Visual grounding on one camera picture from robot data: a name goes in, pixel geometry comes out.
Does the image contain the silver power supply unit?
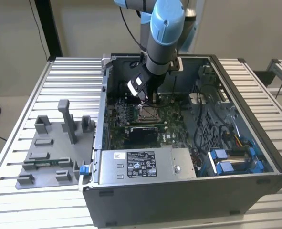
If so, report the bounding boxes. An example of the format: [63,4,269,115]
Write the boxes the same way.
[98,147,198,186]

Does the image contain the silver square CPU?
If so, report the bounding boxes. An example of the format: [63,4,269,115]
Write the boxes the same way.
[142,108,157,120]

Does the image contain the blue disk carrier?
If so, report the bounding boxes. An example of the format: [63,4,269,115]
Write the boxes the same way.
[216,157,265,176]
[208,148,251,163]

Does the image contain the green motherboard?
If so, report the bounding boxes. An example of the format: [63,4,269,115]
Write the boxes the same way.
[106,94,194,151]

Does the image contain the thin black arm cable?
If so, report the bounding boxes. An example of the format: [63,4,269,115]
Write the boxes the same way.
[118,4,146,52]

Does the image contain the thin black wall cable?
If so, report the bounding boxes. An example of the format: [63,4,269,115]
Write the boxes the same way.
[30,0,50,62]

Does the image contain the yellow red power wires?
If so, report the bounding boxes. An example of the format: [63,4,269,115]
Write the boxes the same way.
[233,135,244,148]

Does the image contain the green RAM stick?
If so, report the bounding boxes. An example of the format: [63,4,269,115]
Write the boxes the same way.
[23,159,71,167]

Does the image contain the gray plastic parts rack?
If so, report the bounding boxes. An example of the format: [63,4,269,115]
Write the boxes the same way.
[15,99,96,190]

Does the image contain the black frame post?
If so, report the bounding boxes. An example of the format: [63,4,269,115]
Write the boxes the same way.
[33,0,63,60]

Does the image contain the white gray wrist camera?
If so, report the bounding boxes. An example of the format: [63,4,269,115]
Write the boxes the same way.
[126,74,148,97]

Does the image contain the black looped cable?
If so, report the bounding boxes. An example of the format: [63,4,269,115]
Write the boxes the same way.
[117,80,129,97]

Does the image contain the CPU socket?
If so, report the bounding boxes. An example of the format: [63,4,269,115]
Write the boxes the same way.
[136,104,162,124]

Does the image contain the dark gray PC case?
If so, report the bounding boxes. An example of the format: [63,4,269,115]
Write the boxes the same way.
[77,53,282,229]

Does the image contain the black graphics card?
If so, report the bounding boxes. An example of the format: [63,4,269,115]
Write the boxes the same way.
[125,125,160,146]

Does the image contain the aluminium side table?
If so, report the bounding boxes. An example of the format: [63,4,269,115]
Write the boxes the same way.
[264,58,282,96]

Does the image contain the gray wrist camera bracket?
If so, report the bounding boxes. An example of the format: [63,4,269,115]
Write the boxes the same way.
[170,56,184,71]

